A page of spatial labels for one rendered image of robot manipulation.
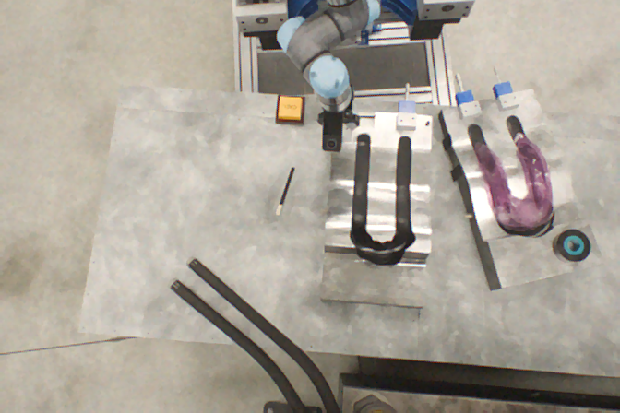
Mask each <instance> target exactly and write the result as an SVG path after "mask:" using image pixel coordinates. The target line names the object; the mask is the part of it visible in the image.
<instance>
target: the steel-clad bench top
mask: <svg viewBox="0 0 620 413"><path fill-rule="evenodd" d="M278 95H280V94H264V93H249V92H233V91H218V90H203V89H187V88H157V87H142V86H129V85H127V84H120V90H119V96H118V102H117V108H116V113H115V119H114V125H113V136H112V142H111V147H110V153H108V159H107V165H106V171H105V176H104V182H103V188H102V194H101V204H100V210H99V216H98V222H97V228H96V234H94V239H93V245H92V251H91V257H90V263H89V272H88V279H87V285H86V291H85V296H84V301H83V308H81V314H80V320H79V325H78V331H77V332H78V333H87V334H99V335H111V336H133V337H145V338H158V339H170V340H182V341H193V342H205V343H217V344H229V345H238V344H236V343H235V342H233V341H232V340H231V339H230V338H229V337H227V336H226V335H225V334H224V332H222V331H221V330H220V329H219V328H217V327H216V326H215V325H214V324H212V323H211V322H210V321H208V320H207V319H205V317H204V316H203V315H202V314H201V313H199V312H198V311H197V310H196V309H193V308H192V307H191V306H190V305H189V304H187V302H186V301H185V300H184V299H182V298H181V297H179V296H178V295H177V294H175V293H174V292H173V291H172V290H171V288H169V287H168V284H169V282H170V281H171V280H172V279H173V278H176V279H177V280H179V281H181V282H182V283H183V284H184V285H186V286H187V287H188V288H189V289H190V290H191V291H192V292H193V293H195V294H196V295H197V296H198V297H199V298H201V299H202V300H203V301H204V302H206V303H207V304H208V305H209V306H210V307H211V308H213V309H214V310H215V311H216V312H218V313H219V314H220V315H221V316H224V317H225V319H226V320H227V321H229V322H230V323H231V324H232V325H234V326H235V327H236V328H238V329H240V330H241V331H242V332H243V334H244V335H246V336H247V337H248V338H250V339H251V340H253V341H254V342H255V343H257V344H258V345H259V346H260V347H264V348H275V349H280V347H279V346H278V345H277V344H276V343H274V342H273V341H272V340H271V339H270V338H269V337H268V336H265V335H264V333H263V332H262V331H261V330H260V329H258V328H257V327H256V326H255V325H254V324H253V323H251V322H249V321H248V320H247V318H246V317H245V316H244V315H243V314H241V313H240V312H239V311H238V310H236V309H235V308H233V307H232V306H231V304H230V303H229V302H228V301H227V300H225V299H224V298H223V297H222V296H221V295H220V294H219V293H217V292H216V291H215V290H214V288H213V287H211V286H210V285H208V284H207V283H206V282H205V281H204V280H203V279H202V278H200V277H199V276H198V275H197V273H196V272H195V271H192V270H191V269H190V268H189V267H188V266H187V265H186V261H187V259H188V258H189V257H190V256H194V257H195V258H197V259H198V261H199V262H200V263H201V264H202V265H204V266H205V267H206V268H208V269H209V270H211V271H212V272H213V273H214V274H215V276H216V277H218V278H219V279H220V280H221V281H223V282H224V283H226V284H227V285H228V286H229V287H230V288H231V289H232V290H233V291H234V292H235V293H236V294H238V295H239V296H241V297H242V298H243V299H244V300H245V301H247V302H248V303H249V305H250V306H251V307H253V308H255V309H256V310H257V311H258V312H259V313H260V314H262V315H263V316H264V317H265V318H266V320H268V321H270V322H271V323H272V324H273V325H274V326H275V327H277V328H278V329H279V330H280V331H281V332H282V333H284V335H285V336H286V337H288V338H289V339H290V340H291V341H292V342H293V343H294V344H296V345H297V346H299V347H300V348H301V350H302V351H312V352H323V353H335V354H347V355H359V356H371V357H382V358H394V359H406V360H430V361H442V363H453V364H464V365H476V366H488V367H500V368H511V369H523V370H535V371H548V372H571V373H582V374H583V375H594V376H606V377H618V378H620V117H617V116H602V115H587V114H586V113H571V112H541V113H542V116H543V119H544V121H545V123H546V126H547V129H548V130H549V132H550V134H551V135H552V137H553V138H554V140H555V142H557V144H558V146H559V147H560V148H561V150H562V152H563V154H564V156H565V160H566V165H567V169H568V174H569V179H570V182H571V183H572V188H573V192H574V196H575V199H576V204H577V207H578V212H579V214H580V217H581V218H588V219H589V220H590V224H591V227H592V231H593V234H594V236H595V239H596V242H597V244H598V248H600V251H601V254H602V258H603V261H604V265H598V266H595V267H592V268H588V269H584V270H579V271H576V272H572V273H566V275H565V274H563V276H559V277H550V278H547V279H541V280H537V281H533V282H529V283H524V284H520V285H516V286H511V287H507V288H502V289H498V290H495V291H490V288H489V285H488V281H487V278H486V276H485V275H484V271H483V265H482V262H481V258H480V255H479V252H478V249H477V244H476V241H475V239H474V235H473V232H472V228H471V225H470V222H469V219H468V218H466V219H465V218H464V214H467V212H466V208H465V206H464V203H463V198H462V195H461V192H460V189H459V182H458V180H456V181H455V182H453V180H452V176H451V173H450V172H451V171H452V170H453V166H452V162H451V159H450V156H449V152H448V150H447V151H445V149H444V146H443V140H444V139H445V136H444V133H443V130H441V125H440V123H439V120H438V114H439V112H440V110H442V109H445V108H448V107H453V106H448V105H433V104H418V103H415V114H417V115H423V116H432V147H431V170H430V208H431V223H432V240H431V253H430V254H429V256H428V257H426V260H425V282H424V308H422V309H416V308H404V307H391V306H379V305H366V303H355V302H342V301H322V300H321V299H320V298H321V284H322V271H323V257H324V239H326V225H327V214H324V213H319V209H324V208H328V190H329V177H330V163H331V151H324V150H323V149H322V125H320V124H319V123H318V122H317V116H318V115H319V114H320V113H321V112H323V109H322V106H321V105H320V103H319V101H318V97H311V96H302V97H305V109H304V125H298V124H276V123H275V116H276V106H277V96H278ZM292 167H294V171H293V175H292V179H291V182H290V185H289V189H288V192H287V194H286V197H285V200H284V204H283V207H282V210H281V212H280V213H279V215H277V214H276V211H277V209H278V206H279V203H280V200H281V198H282V195H283V192H284V189H285V185H286V183H287V180H288V177H289V174H290V170H291V168H292ZM418 322H419V326H418ZM417 350H418V355H417Z"/></svg>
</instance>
